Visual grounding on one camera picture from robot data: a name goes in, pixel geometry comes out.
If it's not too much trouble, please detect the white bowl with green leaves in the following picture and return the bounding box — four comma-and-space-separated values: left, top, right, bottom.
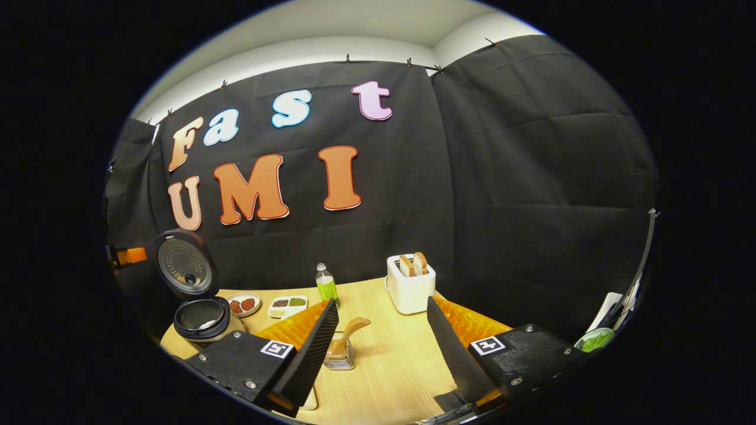
576, 328, 615, 353

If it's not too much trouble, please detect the wooden spoon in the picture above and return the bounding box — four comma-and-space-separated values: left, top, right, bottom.
327, 317, 372, 358

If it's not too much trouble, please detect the white toaster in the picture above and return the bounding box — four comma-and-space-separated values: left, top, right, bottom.
385, 254, 436, 315

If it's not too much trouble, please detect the green drink bottle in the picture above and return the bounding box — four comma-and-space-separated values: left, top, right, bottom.
315, 263, 341, 309

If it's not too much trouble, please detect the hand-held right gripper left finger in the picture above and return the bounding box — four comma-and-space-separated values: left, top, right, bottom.
180, 298, 341, 419

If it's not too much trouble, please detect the black backdrop cloth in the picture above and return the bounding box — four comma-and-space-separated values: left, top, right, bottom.
105, 34, 659, 343

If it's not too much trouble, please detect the black rice cooker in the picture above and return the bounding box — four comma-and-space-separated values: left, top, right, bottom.
148, 229, 246, 349

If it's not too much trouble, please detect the white divided grain tray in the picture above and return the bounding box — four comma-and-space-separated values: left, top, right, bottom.
268, 295, 308, 320

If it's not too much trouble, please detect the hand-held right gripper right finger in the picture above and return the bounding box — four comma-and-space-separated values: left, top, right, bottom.
426, 295, 588, 414

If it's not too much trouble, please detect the round white plate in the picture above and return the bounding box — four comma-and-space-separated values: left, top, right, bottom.
224, 292, 261, 318

